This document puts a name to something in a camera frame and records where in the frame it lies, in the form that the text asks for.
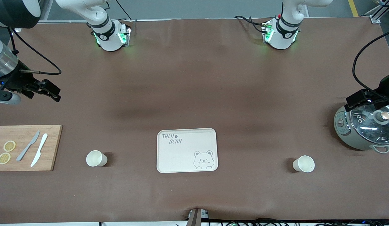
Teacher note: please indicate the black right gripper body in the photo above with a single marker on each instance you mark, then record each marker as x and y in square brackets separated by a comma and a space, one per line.
[17, 80]

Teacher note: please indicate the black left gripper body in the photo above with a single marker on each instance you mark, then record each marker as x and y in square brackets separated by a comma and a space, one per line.
[387, 84]

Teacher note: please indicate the white plastic cup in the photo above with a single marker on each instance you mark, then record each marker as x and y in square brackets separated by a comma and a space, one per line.
[305, 164]
[94, 158]

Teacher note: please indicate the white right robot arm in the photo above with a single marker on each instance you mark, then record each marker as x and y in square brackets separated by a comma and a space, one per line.
[109, 40]

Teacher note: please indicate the beige bear print tray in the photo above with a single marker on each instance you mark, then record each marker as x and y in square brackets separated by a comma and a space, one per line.
[182, 157]

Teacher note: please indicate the glass pot lid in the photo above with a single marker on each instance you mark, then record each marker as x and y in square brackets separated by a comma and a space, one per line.
[367, 124]

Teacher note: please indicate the grey electric cooking pot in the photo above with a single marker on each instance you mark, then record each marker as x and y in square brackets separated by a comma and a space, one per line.
[354, 138]

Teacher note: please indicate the white plastic knife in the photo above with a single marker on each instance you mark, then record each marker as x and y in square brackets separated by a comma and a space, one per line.
[39, 150]

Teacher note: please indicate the bamboo cutting board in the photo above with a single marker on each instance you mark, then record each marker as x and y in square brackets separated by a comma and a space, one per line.
[53, 150]

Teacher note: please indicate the lemon slice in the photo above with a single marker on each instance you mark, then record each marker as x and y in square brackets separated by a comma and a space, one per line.
[4, 158]
[9, 146]

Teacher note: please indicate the grey plastic knife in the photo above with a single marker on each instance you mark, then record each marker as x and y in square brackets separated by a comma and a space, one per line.
[23, 153]

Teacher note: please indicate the brown table cover mat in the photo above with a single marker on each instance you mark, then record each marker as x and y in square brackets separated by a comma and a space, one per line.
[194, 94]

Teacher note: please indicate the aluminium frame profile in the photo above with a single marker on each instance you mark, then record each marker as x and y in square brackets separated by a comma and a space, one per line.
[375, 17]
[46, 11]

